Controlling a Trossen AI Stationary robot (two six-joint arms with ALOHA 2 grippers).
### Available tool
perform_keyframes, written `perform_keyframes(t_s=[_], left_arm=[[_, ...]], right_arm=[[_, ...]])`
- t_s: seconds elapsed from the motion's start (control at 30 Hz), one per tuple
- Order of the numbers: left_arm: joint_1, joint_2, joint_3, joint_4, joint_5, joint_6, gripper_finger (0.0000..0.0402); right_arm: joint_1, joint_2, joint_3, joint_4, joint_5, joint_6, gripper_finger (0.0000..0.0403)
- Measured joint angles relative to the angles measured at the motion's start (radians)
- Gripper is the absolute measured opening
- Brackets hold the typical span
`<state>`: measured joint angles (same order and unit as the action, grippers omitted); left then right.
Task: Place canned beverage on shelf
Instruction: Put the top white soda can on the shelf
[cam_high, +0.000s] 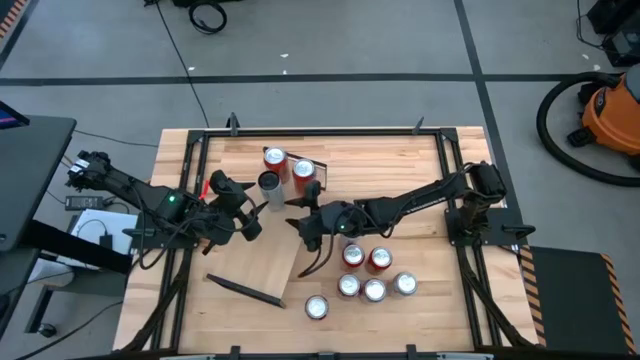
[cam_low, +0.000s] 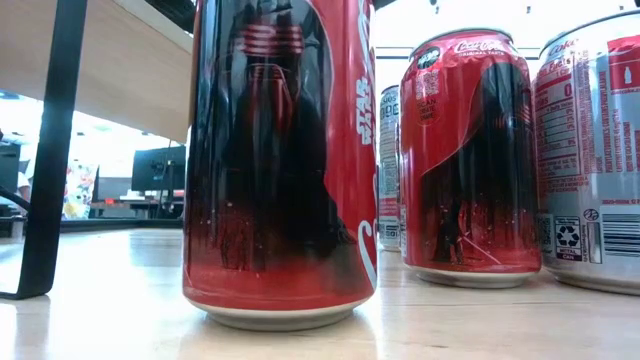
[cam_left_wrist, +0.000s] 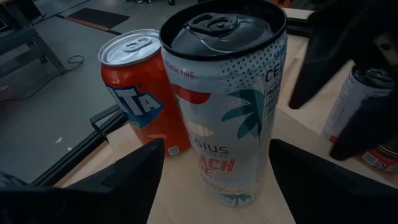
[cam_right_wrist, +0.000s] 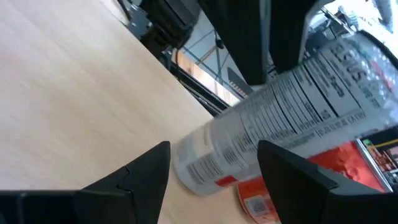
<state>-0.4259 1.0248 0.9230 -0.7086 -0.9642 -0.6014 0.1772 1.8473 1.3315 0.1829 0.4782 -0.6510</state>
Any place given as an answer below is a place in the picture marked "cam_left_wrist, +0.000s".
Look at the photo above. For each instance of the red Coca-Cola can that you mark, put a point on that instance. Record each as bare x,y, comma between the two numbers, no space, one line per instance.
382,161

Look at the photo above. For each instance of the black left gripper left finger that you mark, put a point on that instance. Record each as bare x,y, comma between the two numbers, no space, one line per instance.
109,199

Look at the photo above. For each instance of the orange Fanta can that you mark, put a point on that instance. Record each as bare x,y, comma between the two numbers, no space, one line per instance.
140,93

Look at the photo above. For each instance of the white Celsius can black lid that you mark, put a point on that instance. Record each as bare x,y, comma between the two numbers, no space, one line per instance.
351,102
224,124

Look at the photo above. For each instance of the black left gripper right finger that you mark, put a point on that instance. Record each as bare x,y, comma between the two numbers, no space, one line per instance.
326,202

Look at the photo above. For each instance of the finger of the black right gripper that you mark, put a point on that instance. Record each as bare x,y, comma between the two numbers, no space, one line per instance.
323,56
373,124

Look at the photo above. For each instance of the wooden tray with black ends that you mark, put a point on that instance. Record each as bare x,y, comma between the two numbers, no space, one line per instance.
192,193

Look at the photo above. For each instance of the metal workbench wooden top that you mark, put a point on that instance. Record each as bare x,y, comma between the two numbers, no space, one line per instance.
28,39

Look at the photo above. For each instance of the black mat orange striped edge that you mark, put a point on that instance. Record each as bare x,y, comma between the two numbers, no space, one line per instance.
99,17

